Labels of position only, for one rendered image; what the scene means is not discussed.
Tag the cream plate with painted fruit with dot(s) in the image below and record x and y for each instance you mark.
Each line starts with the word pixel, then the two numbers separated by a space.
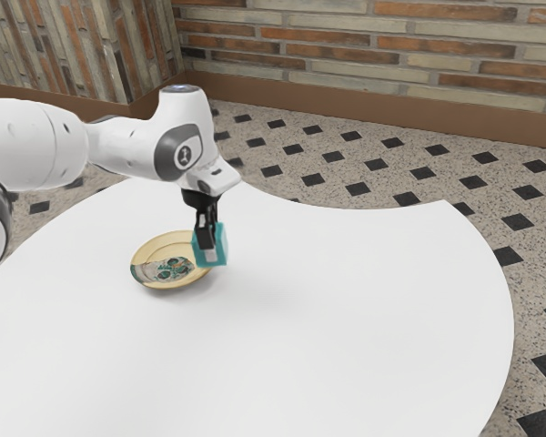
pixel 164 248

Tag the teal cube block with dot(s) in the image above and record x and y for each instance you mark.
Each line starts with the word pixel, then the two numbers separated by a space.
pixel 221 246

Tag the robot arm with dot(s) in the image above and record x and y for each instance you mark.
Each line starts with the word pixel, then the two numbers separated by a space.
pixel 118 141

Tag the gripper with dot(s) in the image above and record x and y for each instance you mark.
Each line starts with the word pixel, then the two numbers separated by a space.
pixel 198 200

